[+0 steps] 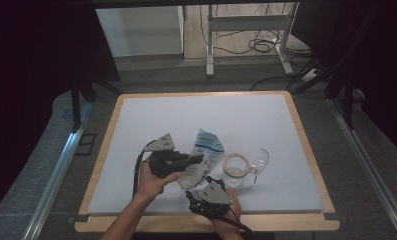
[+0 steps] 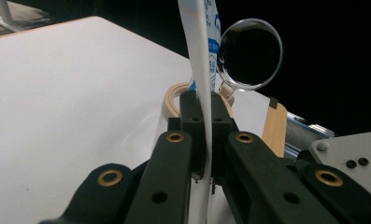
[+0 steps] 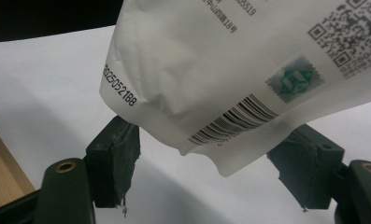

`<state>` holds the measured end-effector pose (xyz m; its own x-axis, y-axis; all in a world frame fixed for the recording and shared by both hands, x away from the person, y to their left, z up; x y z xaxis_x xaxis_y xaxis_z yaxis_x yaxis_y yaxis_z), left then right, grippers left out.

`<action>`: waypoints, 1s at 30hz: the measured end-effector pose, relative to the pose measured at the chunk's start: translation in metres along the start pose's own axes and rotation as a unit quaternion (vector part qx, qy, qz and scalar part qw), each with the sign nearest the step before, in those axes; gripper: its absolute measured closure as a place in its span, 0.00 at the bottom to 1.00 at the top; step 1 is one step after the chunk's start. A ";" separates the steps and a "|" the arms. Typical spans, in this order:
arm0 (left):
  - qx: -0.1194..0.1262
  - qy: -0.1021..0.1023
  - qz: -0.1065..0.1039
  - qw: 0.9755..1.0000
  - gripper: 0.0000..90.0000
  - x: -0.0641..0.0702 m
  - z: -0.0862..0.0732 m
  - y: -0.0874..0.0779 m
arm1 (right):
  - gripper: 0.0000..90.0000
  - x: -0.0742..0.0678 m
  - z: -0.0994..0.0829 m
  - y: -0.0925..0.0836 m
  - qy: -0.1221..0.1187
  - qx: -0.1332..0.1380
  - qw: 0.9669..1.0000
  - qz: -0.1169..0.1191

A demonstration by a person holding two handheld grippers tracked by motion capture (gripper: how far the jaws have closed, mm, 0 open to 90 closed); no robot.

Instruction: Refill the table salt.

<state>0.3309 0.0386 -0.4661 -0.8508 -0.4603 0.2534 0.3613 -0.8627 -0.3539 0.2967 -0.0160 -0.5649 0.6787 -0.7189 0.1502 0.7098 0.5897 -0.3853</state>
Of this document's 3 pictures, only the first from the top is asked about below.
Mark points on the glass jar with hinged lid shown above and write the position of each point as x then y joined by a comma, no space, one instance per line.
239,166

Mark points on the black tape piece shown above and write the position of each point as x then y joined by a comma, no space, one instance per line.
331,216
79,219

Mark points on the white foam mat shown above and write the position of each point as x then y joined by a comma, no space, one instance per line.
219,116

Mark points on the aluminium floor rail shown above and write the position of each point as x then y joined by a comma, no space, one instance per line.
52,180
369,166

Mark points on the white metal desk frame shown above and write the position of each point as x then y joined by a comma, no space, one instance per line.
249,23

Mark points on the wooden table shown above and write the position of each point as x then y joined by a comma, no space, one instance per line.
286,222

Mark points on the person's right hand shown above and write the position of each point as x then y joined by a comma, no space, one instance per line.
234,213

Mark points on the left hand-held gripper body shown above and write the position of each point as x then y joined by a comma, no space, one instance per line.
162,163

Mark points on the dark curtain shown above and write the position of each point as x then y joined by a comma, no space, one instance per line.
36,66
379,66

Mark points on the black stand legs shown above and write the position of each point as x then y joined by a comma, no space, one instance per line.
76,100
347,100

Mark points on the person's left hand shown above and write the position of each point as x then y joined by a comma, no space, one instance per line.
152,183

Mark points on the white panel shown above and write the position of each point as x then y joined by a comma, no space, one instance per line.
139,30

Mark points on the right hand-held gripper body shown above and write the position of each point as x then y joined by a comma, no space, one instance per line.
212,196

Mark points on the white and blue pouch bag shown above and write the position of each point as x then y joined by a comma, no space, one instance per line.
206,150

